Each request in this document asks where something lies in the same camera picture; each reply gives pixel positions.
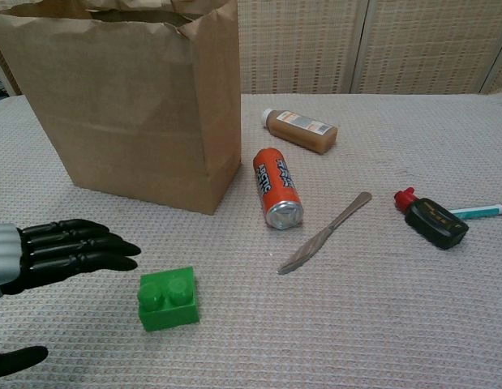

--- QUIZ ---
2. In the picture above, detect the green toy brick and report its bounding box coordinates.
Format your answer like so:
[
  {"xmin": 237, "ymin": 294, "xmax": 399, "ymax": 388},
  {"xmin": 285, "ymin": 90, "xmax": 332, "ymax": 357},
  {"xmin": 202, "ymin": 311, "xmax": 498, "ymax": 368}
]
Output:
[{"xmin": 137, "ymin": 265, "xmax": 201, "ymax": 333}]

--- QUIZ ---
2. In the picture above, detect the metal butter knife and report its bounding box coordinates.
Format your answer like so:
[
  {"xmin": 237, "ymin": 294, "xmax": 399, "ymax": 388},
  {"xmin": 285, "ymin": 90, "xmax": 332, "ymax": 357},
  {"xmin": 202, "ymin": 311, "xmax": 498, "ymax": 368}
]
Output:
[{"xmin": 277, "ymin": 191, "xmax": 373, "ymax": 276}]

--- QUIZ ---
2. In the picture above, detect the beige woven tablecloth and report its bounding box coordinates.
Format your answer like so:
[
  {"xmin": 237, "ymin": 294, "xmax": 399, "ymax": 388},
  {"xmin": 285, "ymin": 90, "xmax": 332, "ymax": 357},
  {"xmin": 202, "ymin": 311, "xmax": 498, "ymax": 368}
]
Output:
[{"xmin": 0, "ymin": 93, "xmax": 502, "ymax": 389}]

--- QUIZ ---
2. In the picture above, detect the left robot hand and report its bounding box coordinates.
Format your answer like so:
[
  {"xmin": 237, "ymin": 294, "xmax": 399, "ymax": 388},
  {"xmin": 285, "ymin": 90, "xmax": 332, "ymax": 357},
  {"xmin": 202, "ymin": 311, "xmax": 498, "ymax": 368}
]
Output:
[{"xmin": 0, "ymin": 218, "xmax": 142, "ymax": 370}]

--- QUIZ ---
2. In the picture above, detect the orange soda can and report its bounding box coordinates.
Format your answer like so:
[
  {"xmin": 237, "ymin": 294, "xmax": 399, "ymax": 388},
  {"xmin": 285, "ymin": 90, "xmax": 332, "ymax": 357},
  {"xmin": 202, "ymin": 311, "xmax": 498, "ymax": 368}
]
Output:
[{"xmin": 252, "ymin": 147, "xmax": 305, "ymax": 231}]

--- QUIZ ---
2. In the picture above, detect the teal marker pen red cap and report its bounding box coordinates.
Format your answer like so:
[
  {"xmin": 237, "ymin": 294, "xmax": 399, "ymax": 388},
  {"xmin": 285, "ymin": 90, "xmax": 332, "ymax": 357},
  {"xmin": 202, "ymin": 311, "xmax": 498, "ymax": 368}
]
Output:
[{"xmin": 448, "ymin": 202, "xmax": 502, "ymax": 220}]

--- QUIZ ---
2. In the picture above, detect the brown paper bag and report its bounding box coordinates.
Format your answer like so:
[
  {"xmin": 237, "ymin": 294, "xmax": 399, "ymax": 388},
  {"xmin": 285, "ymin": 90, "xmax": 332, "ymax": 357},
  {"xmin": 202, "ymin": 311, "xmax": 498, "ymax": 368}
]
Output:
[{"xmin": 0, "ymin": 0, "xmax": 242, "ymax": 216}]

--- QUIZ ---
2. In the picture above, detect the woven folding screen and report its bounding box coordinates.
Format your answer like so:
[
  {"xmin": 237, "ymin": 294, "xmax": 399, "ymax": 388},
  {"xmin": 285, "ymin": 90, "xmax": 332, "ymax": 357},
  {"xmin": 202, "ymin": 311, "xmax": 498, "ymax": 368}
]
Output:
[{"xmin": 234, "ymin": 0, "xmax": 502, "ymax": 96}]

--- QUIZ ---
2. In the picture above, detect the black sauce bottle red cap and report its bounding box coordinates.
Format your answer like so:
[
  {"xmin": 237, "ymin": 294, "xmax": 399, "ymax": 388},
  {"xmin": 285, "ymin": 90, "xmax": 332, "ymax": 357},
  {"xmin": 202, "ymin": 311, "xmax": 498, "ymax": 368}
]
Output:
[{"xmin": 393, "ymin": 186, "xmax": 470, "ymax": 250}]

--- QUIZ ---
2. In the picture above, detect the brown juice bottle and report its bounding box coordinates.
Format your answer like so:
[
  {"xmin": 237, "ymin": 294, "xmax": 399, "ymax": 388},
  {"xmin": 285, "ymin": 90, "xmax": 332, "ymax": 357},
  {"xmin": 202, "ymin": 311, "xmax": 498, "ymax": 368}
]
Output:
[{"xmin": 261, "ymin": 108, "xmax": 339, "ymax": 156}]

